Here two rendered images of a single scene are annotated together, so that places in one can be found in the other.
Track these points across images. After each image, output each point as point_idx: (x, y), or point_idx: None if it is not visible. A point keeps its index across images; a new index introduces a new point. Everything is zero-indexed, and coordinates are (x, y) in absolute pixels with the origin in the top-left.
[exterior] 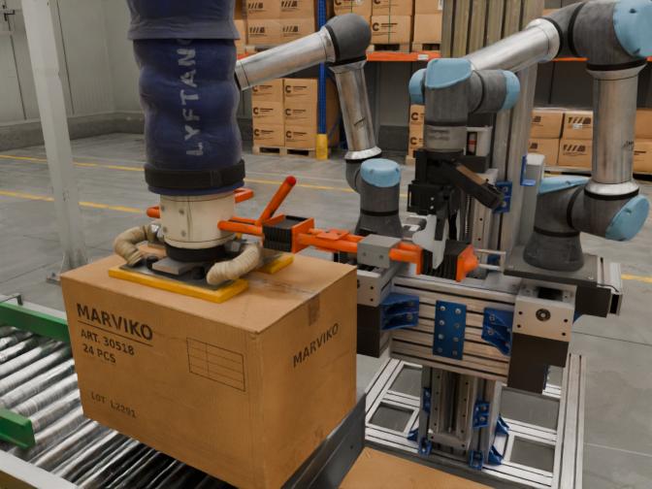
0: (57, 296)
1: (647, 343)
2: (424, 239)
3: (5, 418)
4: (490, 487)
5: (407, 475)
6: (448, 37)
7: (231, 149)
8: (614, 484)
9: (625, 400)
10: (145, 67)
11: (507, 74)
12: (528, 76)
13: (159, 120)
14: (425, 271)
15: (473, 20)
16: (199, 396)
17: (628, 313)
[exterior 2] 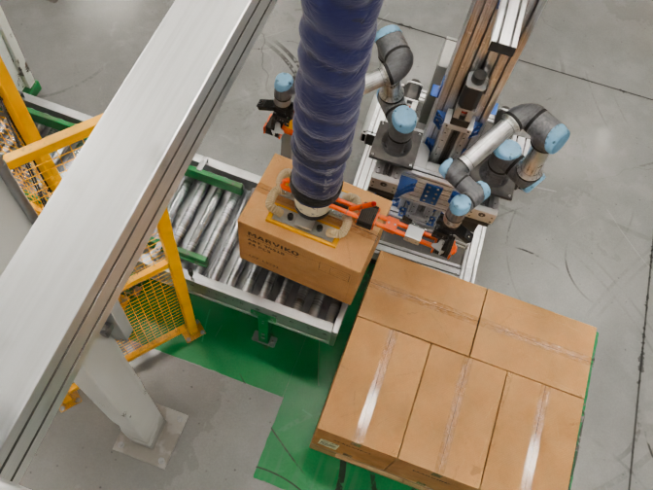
0: (44, 16)
1: (563, 71)
2: (436, 246)
3: (192, 257)
4: (440, 272)
5: (402, 267)
6: (462, 52)
7: (341, 184)
8: (504, 210)
9: (530, 136)
10: (304, 167)
11: (486, 191)
12: (505, 83)
13: (310, 186)
14: (434, 252)
15: (480, 50)
16: (322, 275)
17: (560, 30)
